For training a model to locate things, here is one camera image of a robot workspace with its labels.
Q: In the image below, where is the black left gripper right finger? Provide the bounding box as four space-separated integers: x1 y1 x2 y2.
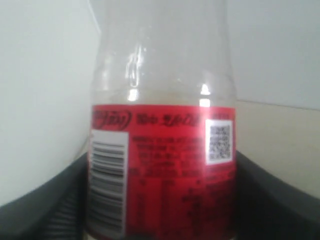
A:
236 152 320 240

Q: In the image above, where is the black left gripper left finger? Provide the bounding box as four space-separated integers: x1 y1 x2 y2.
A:
0 154 88 240

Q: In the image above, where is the red label clear bottle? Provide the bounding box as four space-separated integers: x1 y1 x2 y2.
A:
85 0 237 240

